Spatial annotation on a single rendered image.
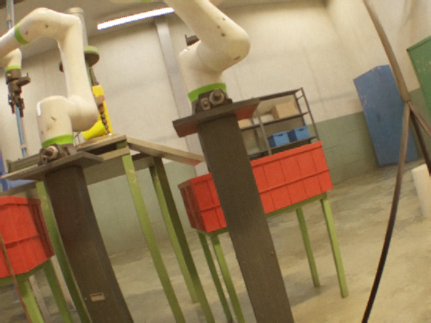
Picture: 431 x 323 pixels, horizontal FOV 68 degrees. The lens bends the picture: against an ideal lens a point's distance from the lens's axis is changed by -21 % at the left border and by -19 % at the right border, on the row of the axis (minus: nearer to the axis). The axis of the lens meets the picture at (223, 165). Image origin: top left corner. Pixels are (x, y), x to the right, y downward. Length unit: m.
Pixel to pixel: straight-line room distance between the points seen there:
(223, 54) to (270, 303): 0.78
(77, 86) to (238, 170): 0.69
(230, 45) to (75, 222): 0.73
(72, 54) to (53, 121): 0.34
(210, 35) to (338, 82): 7.43
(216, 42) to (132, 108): 6.04
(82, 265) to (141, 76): 6.22
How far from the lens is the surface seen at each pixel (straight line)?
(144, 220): 1.52
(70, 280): 1.58
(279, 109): 7.17
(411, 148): 7.41
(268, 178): 1.59
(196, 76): 1.21
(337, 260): 1.78
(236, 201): 1.16
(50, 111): 1.30
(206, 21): 1.11
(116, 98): 7.16
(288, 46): 8.20
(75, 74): 1.47
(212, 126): 1.17
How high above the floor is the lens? 0.72
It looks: 2 degrees up
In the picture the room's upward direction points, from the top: 17 degrees counter-clockwise
